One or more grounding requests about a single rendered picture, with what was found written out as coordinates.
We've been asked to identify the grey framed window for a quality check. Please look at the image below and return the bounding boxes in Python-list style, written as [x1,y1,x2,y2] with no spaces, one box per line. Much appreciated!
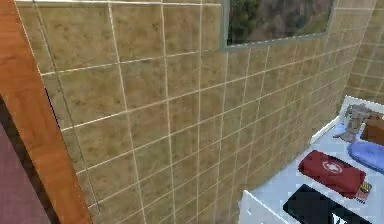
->
[219,0,337,53]

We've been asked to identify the white vanity counter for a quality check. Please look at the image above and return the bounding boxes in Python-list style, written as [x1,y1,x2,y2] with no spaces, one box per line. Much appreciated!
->
[237,95,384,224]

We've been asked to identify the red first aid pouch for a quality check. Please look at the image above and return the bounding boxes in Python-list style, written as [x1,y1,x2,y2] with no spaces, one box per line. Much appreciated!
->
[297,149,367,200]

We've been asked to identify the black rectangular tray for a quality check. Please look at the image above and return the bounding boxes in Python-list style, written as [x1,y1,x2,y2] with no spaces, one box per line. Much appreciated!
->
[282,183,374,224]

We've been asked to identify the grey faucet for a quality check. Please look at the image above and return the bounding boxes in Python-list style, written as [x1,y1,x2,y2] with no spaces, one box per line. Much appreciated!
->
[332,103,374,144]

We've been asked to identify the blue oval soap dish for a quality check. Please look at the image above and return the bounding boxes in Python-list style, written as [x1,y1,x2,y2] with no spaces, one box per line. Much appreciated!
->
[347,140,384,175]

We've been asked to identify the brown box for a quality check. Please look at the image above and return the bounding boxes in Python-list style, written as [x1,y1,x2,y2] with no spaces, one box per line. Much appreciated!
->
[360,112,384,146]

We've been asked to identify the small striped card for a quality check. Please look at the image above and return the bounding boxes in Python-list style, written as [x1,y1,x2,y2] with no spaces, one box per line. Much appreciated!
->
[355,181,373,204]

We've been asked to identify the orange wooden door frame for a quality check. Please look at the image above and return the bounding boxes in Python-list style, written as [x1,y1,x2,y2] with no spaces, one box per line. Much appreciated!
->
[0,0,93,224]

